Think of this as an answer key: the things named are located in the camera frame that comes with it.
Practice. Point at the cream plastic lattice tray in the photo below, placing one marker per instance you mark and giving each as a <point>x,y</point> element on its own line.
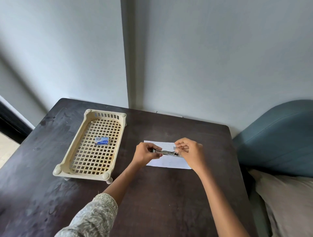
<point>91,146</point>

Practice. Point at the dark door frame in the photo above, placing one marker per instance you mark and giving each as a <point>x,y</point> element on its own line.
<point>12,124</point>

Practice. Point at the person's left hand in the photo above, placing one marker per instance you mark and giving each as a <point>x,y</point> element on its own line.
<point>143,156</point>

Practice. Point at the person's right thumb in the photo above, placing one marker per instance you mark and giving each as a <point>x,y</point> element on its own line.
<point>182,147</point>

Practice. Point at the person's left forearm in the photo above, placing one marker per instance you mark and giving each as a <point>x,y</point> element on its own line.
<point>122,182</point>

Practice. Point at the person's right hand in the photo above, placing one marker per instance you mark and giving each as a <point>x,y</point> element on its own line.
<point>194,155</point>

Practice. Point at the white paper sheet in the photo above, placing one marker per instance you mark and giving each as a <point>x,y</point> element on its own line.
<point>168,163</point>

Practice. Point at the grey patterned sleeve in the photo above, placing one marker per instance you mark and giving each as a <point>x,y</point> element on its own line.
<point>90,219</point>

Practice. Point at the beige pillow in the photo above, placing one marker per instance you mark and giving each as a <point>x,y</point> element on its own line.
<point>286,202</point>

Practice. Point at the person's left thumb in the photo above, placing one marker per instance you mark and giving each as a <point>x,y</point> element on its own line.
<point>154,146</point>

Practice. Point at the silver metal stapler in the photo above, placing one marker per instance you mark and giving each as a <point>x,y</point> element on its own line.
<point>166,153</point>

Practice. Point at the person's right forearm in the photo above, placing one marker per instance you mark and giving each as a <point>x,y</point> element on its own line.
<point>220,202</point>

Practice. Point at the small blue staple box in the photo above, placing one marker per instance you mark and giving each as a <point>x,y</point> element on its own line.
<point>102,141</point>

